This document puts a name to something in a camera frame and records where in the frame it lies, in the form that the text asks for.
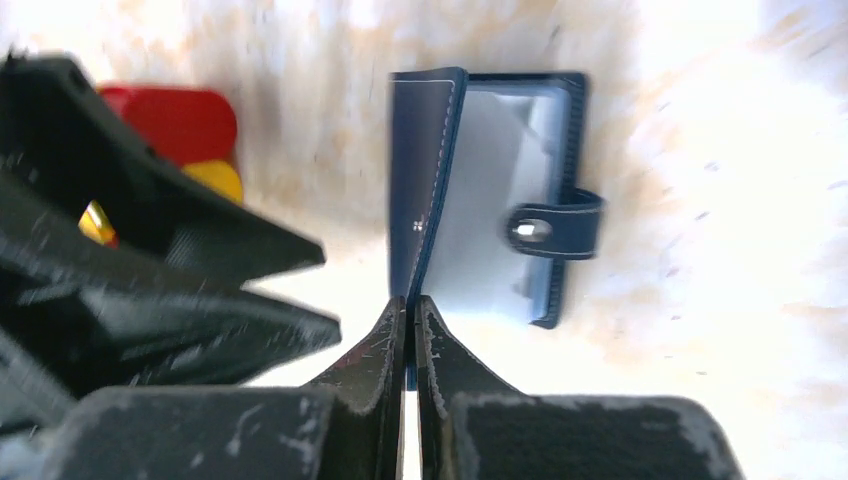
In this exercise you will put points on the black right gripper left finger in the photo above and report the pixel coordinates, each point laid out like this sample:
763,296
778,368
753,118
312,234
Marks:
344,424

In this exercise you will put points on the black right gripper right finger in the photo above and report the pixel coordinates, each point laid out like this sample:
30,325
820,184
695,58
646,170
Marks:
474,425

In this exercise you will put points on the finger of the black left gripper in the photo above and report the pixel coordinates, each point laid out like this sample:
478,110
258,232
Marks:
71,328
63,148

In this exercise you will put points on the dark blue card holder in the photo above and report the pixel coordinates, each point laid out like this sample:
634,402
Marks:
484,210

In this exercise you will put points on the red yellow toy brick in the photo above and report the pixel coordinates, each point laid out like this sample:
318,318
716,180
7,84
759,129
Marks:
195,129

